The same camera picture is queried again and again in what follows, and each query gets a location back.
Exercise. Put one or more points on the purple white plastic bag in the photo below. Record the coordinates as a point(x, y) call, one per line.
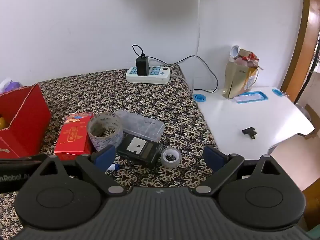
point(10, 85)

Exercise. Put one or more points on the small black bracket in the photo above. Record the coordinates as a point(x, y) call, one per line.
point(249, 132)

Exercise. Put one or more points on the yellow ball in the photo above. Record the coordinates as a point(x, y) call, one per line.
point(2, 123)

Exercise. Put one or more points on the clear plastic box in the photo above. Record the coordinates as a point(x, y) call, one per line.
point(142, 126)

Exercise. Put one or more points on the floral patterned tablecloth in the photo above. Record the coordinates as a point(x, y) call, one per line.
point(155, 100)

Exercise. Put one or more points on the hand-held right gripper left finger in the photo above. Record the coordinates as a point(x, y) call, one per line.
point(106, 157)

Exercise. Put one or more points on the white power strip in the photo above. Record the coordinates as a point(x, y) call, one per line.
point(150, 76)

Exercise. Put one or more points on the wrapped gift with ribbon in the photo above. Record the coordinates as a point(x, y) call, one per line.
point(247, 58)

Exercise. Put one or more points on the wooden door frame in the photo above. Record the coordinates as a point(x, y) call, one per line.
point(298, 45)

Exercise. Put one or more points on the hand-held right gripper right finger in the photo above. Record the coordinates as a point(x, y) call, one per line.
point(212, 158)

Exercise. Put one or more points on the blue-capped white glue stick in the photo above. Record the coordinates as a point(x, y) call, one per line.
point(114, 167)

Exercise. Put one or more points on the black charger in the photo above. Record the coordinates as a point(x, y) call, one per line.
point(141, 66)

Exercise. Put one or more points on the red cardboard box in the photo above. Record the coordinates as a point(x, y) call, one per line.
point(27, 120)

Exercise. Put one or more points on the black digital scale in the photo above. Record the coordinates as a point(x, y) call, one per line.
point(140, 148)

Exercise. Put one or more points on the gold paper bag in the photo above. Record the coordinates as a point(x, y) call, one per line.
point(237, 82)

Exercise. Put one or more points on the blue rimmed lid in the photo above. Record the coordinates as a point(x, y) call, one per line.
point(251, 97)

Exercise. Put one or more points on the red printed carton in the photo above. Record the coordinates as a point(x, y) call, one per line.
point(72, 137)

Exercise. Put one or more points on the small clear tape roll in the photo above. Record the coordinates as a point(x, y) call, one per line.
point(171, 158)

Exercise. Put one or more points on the white paper cup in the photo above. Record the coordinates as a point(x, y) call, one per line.
point(235, 51)

